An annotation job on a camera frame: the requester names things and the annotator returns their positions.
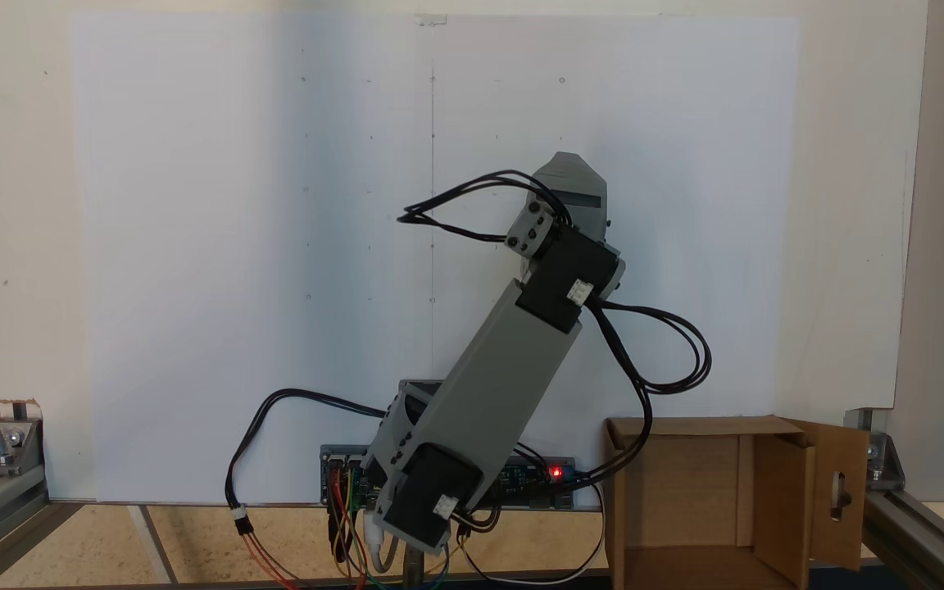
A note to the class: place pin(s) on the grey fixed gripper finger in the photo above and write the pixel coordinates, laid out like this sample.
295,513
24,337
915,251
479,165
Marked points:
574,176

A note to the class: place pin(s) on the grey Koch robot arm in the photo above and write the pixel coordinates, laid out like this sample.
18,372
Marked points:
488,385

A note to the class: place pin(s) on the clear tape piece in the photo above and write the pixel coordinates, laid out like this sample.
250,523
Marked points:
429,19

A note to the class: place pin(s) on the blue circuit board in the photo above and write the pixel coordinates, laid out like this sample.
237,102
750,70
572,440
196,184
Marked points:
546,487

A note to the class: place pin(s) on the brown cardboard box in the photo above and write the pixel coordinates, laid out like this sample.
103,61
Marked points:
685,492

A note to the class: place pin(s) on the white paper sheet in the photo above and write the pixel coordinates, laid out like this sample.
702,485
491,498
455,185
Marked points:
193,246

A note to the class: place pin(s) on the grey metal corner bracket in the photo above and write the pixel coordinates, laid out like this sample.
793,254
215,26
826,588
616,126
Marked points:
9,447
882,463

